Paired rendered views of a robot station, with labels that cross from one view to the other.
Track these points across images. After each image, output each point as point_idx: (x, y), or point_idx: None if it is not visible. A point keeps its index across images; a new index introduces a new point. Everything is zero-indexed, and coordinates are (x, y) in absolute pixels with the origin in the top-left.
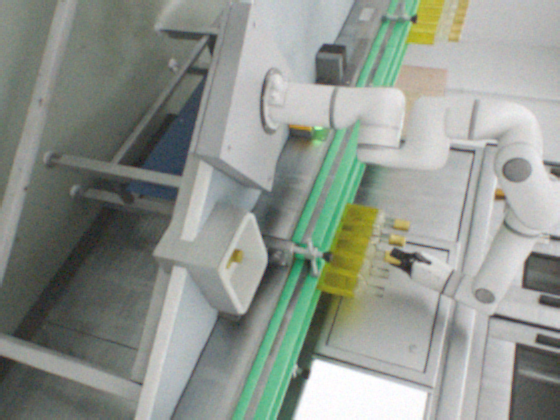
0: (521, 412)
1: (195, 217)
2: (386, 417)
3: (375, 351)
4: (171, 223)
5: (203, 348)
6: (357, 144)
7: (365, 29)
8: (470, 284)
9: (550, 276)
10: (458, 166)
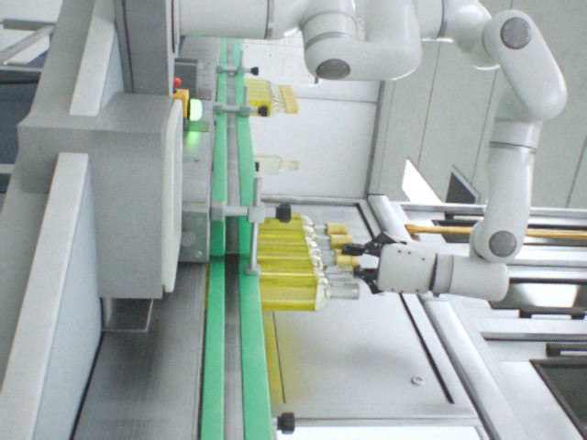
0: None
1: (95, 84)
2: None
3: (366, 396)
4: (39, 104)
5: (86, 381)
6: (307, 44)
7: (203, 72)
8: (466, 258)
9: (514, 295)
10: (347, 216)
